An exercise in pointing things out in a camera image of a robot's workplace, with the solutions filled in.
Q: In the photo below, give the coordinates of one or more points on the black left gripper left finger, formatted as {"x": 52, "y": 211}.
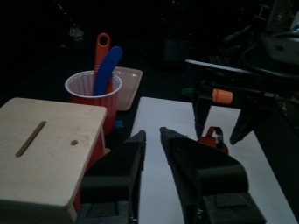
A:
{"x": 112, "y": 175}

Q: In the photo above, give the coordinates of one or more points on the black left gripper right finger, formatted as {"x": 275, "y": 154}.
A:
{"x": 210, "y": 180}

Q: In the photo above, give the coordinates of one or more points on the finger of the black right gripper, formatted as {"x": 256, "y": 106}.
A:
{"x": 202, "y": 116}
{"x": 247, "y": 125}

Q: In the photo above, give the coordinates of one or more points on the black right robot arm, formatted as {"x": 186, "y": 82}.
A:
{"x": 280, "y": 49}

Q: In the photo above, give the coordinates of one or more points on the red dough piece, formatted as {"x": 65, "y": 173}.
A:
{"x": 208, "y": 141}

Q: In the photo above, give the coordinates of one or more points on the wooden drawer box red sides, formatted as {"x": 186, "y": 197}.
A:
{"x": 47, "y": 151}

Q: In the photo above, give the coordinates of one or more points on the orange tag on right gripper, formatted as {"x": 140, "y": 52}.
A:
{"x": 222, "y": 96}

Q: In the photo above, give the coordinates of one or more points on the white cutting mat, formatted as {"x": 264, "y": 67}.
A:
{"x": 167, "y": 116}

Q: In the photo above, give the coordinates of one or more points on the small green piece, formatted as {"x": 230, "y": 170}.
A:
{"x": 187, "y": 92}

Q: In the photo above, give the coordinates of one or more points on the small blue piece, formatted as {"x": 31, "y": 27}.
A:
{"x": 119, "y": 124}

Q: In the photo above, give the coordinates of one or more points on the clear plastic tray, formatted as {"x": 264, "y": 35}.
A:
{"x": 127, "y": 87}

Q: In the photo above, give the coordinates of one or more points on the red plastic cup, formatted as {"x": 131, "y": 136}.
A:
{"x": 101, "y": 105}

